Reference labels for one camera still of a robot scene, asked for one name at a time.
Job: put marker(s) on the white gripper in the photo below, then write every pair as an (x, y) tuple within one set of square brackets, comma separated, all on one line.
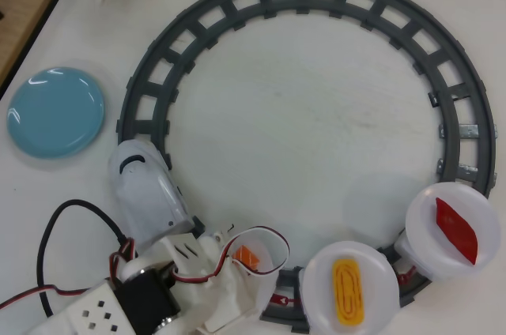
[(231, 287)]

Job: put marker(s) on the orange salmon sushi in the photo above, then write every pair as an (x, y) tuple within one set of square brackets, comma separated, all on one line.
[(245, 258)]

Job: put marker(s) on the white Shinkansen toy locomotive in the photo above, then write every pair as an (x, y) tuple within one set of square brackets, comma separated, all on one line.
[(146, 193)]

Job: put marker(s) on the yellow egg sushi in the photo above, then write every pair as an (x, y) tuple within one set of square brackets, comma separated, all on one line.
[(348, 291)]

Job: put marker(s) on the blue round dish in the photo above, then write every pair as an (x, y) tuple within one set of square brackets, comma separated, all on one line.
[(55, 114)]

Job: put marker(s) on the red tuna sushi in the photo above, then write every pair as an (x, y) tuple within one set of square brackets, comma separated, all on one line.
[(454, 228)]

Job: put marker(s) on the silver tape strip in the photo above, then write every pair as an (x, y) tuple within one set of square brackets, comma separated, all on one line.
[(468, 130), (466, 172)]

